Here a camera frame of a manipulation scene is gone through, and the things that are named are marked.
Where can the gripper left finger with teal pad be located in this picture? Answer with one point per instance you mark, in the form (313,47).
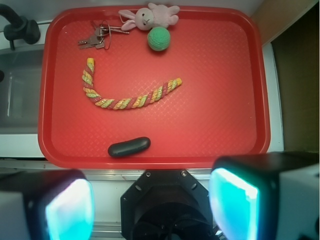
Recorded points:
(46,205)

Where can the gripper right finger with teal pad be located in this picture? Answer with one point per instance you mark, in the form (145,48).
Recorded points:
(270,196)

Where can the silver keys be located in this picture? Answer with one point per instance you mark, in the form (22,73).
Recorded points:
(101,37)

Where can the dark oblong pebble case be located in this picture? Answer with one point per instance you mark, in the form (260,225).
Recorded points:
(129,147)

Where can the grey sink basin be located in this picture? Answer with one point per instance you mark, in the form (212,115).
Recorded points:
(20,81)

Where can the red plastic tray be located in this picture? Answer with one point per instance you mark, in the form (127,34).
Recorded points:
(203,97)

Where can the brown cardboard panel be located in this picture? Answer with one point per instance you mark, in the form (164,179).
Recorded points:
(290,31)

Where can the grey sink faucet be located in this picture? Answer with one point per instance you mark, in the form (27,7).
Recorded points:
(19,27)

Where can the green rubber ball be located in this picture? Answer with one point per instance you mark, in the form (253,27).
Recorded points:
(159,39)

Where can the pink plush bunny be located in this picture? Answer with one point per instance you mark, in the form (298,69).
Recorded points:
(147,18)

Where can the aluminium rail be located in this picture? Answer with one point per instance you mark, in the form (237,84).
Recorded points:
(8,165)

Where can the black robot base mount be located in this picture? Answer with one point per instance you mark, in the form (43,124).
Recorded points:
(166,205)

